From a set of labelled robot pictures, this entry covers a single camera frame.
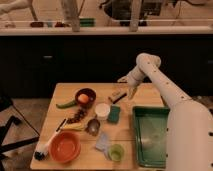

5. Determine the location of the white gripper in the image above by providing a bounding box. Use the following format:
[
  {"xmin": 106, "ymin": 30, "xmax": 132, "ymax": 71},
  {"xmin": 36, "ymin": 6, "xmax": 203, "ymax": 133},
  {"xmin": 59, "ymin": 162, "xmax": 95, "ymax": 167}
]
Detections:
[{"xmin": 117, "ymin": 71, "xmax": 142, "ymax": 99}]

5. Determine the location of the whiteboard eraser with black base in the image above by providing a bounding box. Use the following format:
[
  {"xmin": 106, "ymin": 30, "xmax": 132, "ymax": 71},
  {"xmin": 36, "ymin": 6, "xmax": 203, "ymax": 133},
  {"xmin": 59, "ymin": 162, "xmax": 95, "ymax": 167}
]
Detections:
[{"xmin": 108, "ymin": 90, "xmax": 127, "ymax": 104}]

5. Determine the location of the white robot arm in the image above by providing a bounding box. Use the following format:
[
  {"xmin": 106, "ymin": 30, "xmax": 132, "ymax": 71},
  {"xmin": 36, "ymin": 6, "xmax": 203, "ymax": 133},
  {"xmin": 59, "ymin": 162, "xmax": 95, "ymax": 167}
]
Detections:
[{"xmin": 119, "ymin": 53, "xmax": 213, "ymax": 171}]

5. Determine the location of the green plastic tray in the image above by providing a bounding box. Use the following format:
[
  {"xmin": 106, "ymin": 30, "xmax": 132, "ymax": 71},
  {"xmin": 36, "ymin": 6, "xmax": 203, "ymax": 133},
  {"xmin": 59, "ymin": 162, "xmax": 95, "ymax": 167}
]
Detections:
[{"xmin": 132, "ymin": 106, "xmax": 169, "ymax": 168}]

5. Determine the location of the green sponge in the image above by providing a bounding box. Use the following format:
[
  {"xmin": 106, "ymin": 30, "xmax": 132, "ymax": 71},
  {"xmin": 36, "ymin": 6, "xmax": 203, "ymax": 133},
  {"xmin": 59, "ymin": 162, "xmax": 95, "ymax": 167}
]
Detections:
[{"xmin": 107, "ymin": 105, "xmax": 120, "ymax": 124}]

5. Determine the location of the white round container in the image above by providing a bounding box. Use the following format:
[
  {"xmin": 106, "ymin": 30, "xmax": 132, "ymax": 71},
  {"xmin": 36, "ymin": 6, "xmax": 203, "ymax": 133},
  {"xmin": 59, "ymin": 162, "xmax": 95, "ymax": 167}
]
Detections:
[{"xmin": 95, "ymin": 103, "xmax": 110, "ymax": 120}]

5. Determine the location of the dark brown bowl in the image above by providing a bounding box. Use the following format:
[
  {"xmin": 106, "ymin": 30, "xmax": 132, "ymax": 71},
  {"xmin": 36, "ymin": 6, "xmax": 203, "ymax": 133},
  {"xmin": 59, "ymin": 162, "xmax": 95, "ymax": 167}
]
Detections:
[{"xmin": 75, "ymin": 88, "xmax": 96, "ymax": 108}]

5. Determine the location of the orange fruit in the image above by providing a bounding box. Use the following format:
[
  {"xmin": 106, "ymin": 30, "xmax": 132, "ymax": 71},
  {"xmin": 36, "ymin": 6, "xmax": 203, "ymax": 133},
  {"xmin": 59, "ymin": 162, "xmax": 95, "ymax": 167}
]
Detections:
[{"xmin": 78, "ymin": 94, "xmax": 89, "ymax": 104}]

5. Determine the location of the dark red grape bunch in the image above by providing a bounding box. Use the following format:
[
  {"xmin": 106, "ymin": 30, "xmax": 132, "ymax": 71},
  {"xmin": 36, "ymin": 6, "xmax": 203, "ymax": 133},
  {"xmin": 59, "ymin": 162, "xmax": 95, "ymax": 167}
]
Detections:
[{"xmin": 67, "ymin": 108, "xmax": 87, "ymax": 124}]

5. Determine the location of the wooden table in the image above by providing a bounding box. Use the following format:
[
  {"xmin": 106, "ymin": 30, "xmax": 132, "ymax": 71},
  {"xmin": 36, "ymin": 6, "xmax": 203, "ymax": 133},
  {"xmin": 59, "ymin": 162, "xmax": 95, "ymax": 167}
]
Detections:
[{"xmin": 29, "ymin": 82, "xmax": 165, "ymax": 171}]

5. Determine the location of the pale blue cloth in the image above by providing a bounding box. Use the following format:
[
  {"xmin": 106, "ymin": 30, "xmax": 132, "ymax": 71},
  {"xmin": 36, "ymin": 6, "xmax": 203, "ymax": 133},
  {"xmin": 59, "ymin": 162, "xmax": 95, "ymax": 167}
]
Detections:
[{"xmin": 95, "ymin": 132, "xmax": 109, "ymax": 152}]

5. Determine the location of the light green cup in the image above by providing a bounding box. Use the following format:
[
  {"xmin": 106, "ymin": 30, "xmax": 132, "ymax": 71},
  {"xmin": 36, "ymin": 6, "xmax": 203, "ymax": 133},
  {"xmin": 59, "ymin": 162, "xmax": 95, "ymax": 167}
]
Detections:
[{"xmin": 108, "ymin": 144, "xmax": 124, "ymax": 162}]

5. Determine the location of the yellow corn cob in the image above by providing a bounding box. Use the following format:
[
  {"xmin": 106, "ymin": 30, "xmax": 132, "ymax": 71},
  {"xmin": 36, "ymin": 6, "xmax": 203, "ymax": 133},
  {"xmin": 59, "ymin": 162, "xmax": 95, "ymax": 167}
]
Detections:
[{"xmin": 61, "ymin": 123, "xmax": 84, "ymax": 131}]

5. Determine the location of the green chili pepper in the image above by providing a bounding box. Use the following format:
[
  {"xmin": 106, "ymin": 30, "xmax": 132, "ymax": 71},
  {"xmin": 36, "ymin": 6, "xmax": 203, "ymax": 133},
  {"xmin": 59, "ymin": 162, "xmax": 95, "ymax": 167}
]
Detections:
[{"xmin": 56, "ymin": 100, "xmax": 77, "ymax": 109}]

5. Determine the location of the orange plastic bowl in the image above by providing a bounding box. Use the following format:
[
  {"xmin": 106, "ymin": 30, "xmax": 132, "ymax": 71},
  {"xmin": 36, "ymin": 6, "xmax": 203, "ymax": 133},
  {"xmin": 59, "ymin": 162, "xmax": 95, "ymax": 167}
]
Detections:
[{"xmin": 49, "ymin": 131, "xmax": 81, "ymax": 163}]

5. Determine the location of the black chair base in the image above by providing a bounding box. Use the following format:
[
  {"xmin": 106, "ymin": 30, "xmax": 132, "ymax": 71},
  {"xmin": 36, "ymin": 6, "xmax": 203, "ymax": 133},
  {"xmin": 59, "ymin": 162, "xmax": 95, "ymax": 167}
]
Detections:
[{"xmin": 0, "ymin": 89, "xmax": 40, "ymax": 171}]

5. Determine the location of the white shelf rail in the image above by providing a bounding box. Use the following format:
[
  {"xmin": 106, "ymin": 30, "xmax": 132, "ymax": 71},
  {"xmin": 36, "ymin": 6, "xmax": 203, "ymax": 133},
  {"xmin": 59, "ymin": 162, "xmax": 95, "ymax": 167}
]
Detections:
[{"xmin": 0, "ymin": 20, "xmax": 213, "ymax": 36}]

